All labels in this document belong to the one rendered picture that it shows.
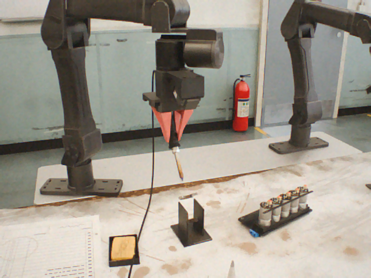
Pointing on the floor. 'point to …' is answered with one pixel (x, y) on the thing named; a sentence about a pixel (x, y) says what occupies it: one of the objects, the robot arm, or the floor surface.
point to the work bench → (266, 244)
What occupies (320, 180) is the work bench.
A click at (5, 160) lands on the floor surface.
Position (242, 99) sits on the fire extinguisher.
